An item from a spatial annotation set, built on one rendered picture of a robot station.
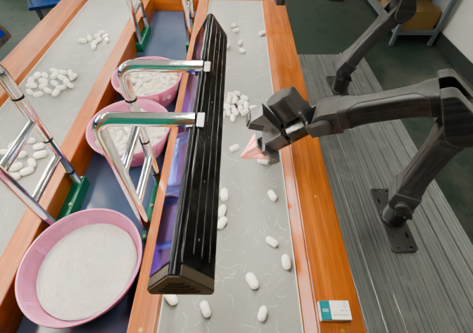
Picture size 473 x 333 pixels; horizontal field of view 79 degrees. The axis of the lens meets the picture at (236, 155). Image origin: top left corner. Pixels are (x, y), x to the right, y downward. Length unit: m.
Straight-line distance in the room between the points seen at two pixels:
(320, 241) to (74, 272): 0.58
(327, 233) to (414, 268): 0.27
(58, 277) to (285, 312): 0.52
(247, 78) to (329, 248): 0.74
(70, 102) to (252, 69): 0.71
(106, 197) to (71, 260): 0.22
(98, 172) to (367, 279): 0.84
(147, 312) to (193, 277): 0.35
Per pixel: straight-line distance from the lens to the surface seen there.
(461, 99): 0.62
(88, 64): 1.41
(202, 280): 0.36
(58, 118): 1.17
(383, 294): 0.86
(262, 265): 0.73
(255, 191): 0.82
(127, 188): 0.63
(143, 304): 0.70
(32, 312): 0.80
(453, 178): 2.23
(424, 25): 3.47
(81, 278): 0.79
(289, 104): 0.67
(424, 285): 0.92
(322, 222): 0.77
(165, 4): 1.93
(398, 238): 0.93
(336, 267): 0.73
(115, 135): 1.04
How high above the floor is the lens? 1.42
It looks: 50 degrees down
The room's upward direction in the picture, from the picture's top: 1 degrees clockwise
